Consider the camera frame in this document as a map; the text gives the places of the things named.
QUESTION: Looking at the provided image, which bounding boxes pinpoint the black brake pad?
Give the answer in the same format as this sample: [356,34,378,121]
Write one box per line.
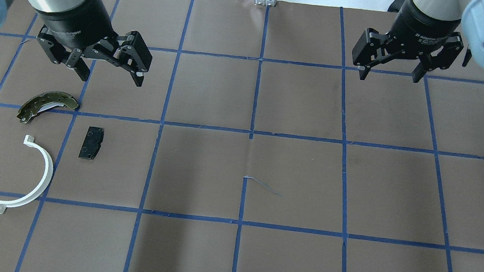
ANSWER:
[78,126,104,160]

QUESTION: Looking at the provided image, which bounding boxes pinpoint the olive brake shoe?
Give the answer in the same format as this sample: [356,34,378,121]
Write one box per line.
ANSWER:
[17,91,80,124]

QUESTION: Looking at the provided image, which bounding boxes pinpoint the white curved plastic part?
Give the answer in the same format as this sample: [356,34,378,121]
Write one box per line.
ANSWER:
[0,131,59,222]

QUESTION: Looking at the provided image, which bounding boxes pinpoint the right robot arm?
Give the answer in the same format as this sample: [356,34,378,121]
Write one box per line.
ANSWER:
[352,0,484,83]

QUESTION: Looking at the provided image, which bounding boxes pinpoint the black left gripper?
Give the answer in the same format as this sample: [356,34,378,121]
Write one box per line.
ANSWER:
[37,0,153,87]

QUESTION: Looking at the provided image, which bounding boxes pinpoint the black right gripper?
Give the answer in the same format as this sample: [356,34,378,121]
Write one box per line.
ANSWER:
[352,2,465,83]

